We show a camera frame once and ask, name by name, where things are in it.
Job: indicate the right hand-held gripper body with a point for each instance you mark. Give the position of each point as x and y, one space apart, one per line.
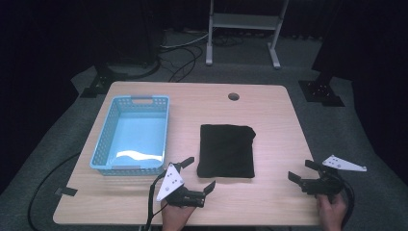
324 185

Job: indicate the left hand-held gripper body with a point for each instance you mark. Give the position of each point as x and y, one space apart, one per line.
184 196

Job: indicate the black cloth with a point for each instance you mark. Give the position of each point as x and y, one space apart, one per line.
226 150

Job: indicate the light blue plastic basket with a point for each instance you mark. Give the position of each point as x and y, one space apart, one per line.
131 136

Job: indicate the person's left hand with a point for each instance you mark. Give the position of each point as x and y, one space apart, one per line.
174 217

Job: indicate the person's right hand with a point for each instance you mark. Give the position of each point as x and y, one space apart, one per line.
332 213

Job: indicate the black stand base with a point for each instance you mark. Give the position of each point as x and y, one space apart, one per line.
320 91
102 82

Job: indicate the black tape strip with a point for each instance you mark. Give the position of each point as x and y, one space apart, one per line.
65 191

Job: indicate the white metal stand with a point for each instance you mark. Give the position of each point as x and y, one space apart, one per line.
243 21

